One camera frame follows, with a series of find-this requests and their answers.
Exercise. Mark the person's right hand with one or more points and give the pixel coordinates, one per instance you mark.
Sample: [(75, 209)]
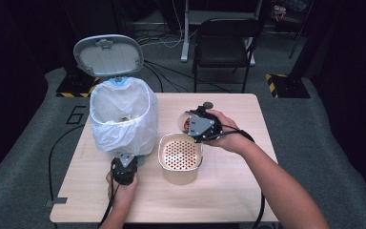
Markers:
[(232, 136)]

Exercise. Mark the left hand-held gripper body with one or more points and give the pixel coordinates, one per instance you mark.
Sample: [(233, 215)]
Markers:
[(124, 173)]

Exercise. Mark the white metal desk frame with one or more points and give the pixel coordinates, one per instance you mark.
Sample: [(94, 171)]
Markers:
[(185, 38)]

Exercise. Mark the person's left hand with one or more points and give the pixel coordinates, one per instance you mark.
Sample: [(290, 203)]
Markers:
[(123, 195)]

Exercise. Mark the grey table bracket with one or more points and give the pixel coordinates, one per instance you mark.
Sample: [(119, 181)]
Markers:
[(57, 201)]

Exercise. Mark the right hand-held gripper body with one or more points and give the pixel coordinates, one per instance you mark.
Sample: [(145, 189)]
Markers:
[(205, 125)]

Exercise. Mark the white grey pedal trash can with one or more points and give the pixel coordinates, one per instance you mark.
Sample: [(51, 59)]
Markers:
[(108, 60)]

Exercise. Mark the dark metal stand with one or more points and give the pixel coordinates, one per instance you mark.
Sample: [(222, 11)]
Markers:
[(300, 35)]

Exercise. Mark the beige perforated strainer container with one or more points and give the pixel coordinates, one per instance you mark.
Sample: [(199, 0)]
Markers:
[(179, 177)]

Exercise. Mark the white plastic trash bag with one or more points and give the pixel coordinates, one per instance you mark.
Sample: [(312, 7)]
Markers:
[(124, 141)]

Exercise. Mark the black yellow striped stand base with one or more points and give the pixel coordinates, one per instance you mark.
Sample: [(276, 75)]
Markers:
[(76, 87), (290, 87)]

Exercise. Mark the black folding chair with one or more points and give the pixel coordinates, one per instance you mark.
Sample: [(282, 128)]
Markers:
[(224, 47)]

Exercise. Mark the grey floor mat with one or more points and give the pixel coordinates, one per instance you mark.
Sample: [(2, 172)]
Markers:
[(311, 127)]

